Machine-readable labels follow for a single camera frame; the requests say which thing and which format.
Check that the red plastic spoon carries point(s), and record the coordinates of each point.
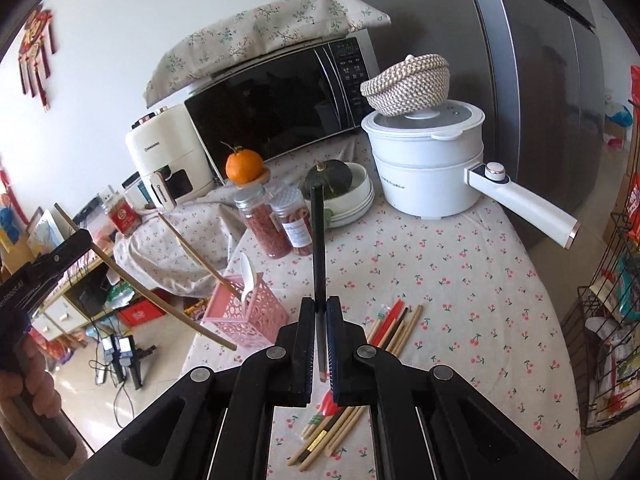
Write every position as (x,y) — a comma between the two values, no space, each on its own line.
(392,317)

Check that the floral beige cloth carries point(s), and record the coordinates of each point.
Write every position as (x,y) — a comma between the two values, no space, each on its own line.
(250,25)

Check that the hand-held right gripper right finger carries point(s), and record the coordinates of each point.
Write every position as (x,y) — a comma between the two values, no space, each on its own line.
(334,360)

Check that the white low cabinet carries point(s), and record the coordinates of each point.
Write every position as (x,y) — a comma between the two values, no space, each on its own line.
(57,310)

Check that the goji berry jar silver lid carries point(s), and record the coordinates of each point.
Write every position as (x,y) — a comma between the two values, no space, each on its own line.
(265,232)

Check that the black microwave oven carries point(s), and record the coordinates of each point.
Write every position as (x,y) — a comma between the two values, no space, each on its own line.
(270,105)

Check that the black chopstick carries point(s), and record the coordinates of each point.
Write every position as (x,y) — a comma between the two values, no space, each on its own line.
(317,240)

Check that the grey refrigerator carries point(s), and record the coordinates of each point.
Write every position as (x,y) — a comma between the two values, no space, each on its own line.
(525,85)

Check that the dark green squash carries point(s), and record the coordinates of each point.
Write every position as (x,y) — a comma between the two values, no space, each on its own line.
(330,177)

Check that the clear container with black lid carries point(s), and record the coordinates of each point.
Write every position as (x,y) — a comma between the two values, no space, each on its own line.
(137,192)

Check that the red cardboard box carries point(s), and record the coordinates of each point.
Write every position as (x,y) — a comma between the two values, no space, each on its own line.
(142,312)

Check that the white electric cooking pot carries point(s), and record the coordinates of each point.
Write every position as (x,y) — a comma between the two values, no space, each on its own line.
(425,180)

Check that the cream air fryer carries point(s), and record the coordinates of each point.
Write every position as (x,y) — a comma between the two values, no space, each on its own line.
(165,150)

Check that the cherry print tablecloth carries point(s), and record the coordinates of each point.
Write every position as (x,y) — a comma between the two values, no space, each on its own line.
(475,285)

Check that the dark-ended wooden chopstick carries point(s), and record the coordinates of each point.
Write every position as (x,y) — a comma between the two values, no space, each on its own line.
(397,324)

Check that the orange with stem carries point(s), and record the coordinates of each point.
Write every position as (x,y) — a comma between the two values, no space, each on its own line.
(244,166)

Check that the red hanging wall ornament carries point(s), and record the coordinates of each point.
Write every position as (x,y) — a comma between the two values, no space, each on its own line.
(35,40)

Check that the person's left hand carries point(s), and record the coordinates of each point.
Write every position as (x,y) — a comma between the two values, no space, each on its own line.
(35,385)

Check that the red label nut jar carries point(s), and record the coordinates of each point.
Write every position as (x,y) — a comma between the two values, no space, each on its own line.
(122,217)

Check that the yellow printed box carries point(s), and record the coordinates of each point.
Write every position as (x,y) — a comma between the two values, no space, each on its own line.
(195,307)

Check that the stack of white bowls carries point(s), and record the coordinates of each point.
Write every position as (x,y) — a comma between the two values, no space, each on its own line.
(357,200)

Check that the labelled dried fruit jar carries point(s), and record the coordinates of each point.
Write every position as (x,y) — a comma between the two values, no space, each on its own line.
(295,230)

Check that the green round cap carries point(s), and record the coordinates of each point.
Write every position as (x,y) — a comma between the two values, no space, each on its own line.
(328,217)

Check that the white plastic spoon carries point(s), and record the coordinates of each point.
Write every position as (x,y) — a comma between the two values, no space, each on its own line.
(248,272)

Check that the pink plastic utensil basket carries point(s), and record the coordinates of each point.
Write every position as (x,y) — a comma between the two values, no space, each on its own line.
(250,320)

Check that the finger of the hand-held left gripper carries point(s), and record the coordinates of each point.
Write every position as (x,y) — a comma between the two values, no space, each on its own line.
(60,255)

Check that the pile of chopsticks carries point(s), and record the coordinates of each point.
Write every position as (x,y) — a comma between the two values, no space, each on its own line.
(404,327)

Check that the framed picture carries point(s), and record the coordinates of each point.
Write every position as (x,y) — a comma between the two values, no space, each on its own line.
(47,230)

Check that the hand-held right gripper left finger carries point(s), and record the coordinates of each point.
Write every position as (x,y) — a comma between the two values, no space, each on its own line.
(305,360)

